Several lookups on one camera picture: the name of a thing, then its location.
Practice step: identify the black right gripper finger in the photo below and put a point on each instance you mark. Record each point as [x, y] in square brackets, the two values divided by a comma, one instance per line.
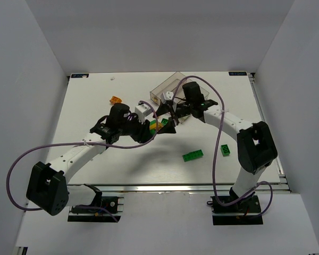
[164, 108]
[168, 128]

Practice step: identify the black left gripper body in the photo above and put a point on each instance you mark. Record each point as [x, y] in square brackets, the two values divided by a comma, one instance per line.
[145, 133]

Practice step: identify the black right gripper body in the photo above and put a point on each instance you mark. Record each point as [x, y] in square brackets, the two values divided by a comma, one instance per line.
[181, 109]

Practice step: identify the long yellow lego brick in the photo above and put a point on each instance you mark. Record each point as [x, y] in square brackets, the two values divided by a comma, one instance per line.
[154, 127]

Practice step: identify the orange lego brick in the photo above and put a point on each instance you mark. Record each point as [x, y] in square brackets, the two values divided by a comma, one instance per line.
[115, 100]

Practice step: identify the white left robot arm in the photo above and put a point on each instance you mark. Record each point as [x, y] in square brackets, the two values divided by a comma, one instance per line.
[49, 186]

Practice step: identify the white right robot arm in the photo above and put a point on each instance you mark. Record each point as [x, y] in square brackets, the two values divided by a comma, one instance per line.
[255, 146]

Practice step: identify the small green lego brick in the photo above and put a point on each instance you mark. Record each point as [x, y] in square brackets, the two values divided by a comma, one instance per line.
[164, 121]

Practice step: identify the long green lego plate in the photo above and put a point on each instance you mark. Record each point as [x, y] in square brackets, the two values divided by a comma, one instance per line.
[193, 155]

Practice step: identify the blue label left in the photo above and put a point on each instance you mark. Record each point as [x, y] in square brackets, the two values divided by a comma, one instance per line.
[79, 76]

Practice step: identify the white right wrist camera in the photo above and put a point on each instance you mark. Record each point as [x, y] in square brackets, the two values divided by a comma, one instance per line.
[167, 96]

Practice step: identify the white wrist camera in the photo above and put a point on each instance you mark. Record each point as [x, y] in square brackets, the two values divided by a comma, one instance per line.
[167, 96]
[142, 111]

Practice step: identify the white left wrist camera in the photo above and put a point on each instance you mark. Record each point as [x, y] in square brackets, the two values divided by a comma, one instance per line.
[142, 111]

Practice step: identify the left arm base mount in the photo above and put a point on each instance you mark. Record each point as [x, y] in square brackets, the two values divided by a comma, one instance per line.
[109, 211]

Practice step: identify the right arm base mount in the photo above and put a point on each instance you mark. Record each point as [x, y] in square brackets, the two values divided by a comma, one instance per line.
[243, 213]

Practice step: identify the aluminium rail front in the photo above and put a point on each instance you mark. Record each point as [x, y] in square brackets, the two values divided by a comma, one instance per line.
[189, 188]

